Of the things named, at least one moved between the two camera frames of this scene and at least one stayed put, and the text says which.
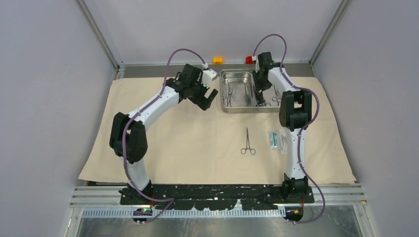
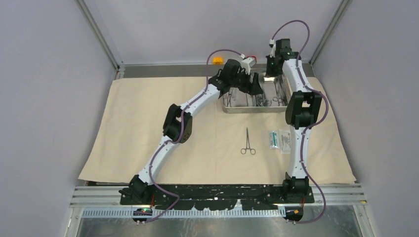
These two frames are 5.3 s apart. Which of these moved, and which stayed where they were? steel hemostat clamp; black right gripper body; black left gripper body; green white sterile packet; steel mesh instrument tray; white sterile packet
Moved: black right gripper body; black left gripper body
Stayed: steel hemostat clamp; steel mesh instrument tray; white sterile packet; green white sterile packet
